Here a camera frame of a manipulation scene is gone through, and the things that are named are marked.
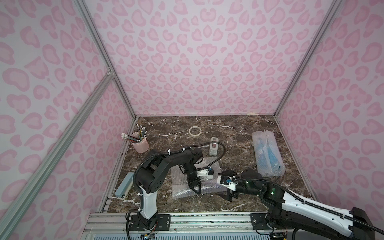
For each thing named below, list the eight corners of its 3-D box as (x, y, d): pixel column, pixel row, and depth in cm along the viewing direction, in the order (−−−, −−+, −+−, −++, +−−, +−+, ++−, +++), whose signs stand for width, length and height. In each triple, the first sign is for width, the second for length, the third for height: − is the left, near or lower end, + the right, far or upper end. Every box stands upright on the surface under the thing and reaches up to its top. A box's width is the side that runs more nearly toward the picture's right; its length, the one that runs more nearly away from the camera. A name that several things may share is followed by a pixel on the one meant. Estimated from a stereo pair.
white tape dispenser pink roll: (208, 155, 99) (209, 151, 96) (210, 139, 107) (211, 136, 104) (217, 156, 98) (217, 153, 95) (218, 140, 106) (219, 137, 103)
